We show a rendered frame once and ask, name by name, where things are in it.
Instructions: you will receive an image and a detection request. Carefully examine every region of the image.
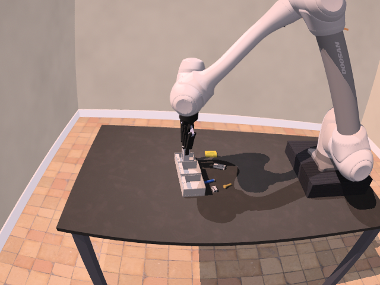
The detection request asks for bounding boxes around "yellow block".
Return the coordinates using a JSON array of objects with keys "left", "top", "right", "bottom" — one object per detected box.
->
[{"left": 205, "top": 151, "right": 217, "bottom": 157}]

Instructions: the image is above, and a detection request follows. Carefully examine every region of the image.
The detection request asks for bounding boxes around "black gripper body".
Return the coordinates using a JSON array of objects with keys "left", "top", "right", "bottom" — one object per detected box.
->
[{"left": 179, "top": 113, "right": 198, "bottom": 132}]

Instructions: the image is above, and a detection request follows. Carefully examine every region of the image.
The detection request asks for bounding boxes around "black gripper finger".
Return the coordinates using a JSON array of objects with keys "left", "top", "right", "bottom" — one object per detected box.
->
[
  {"left": 180, "top": 120, "right": 185, "bottom": 160},
  {"left": 182, "top": 125, "right": 197, "bottom": 161}
]

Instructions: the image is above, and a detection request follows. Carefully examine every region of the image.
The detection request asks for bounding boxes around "white three-compartment bin rack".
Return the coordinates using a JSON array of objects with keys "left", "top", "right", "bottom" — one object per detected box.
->
[{"left": 175, "top": 153, "right": 205, "bottom": 197}]

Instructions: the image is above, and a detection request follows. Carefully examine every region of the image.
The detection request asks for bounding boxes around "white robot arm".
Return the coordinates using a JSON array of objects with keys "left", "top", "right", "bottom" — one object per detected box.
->
[{"left": 170, "top": 0, "right": 373, "bottom": 182}]

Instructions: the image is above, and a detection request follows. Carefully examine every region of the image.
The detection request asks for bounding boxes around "white domino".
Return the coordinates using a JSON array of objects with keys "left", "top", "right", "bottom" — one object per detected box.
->
[{"left": 213, "top": 163, "right": 226, "bottom": 170}]

